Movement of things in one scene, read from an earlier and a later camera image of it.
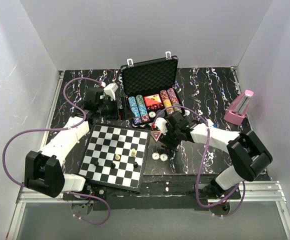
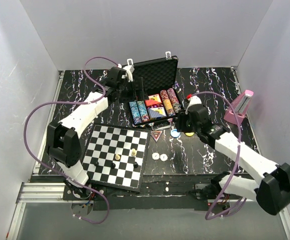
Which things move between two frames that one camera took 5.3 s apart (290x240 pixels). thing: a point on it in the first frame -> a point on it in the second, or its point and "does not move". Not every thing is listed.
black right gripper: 165,139 -> 180,123
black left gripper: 115,116 -> 140,94
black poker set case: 150,87 does not move
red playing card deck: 152,99 does not move
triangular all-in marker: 155,135 does not move
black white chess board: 116,156 does not move
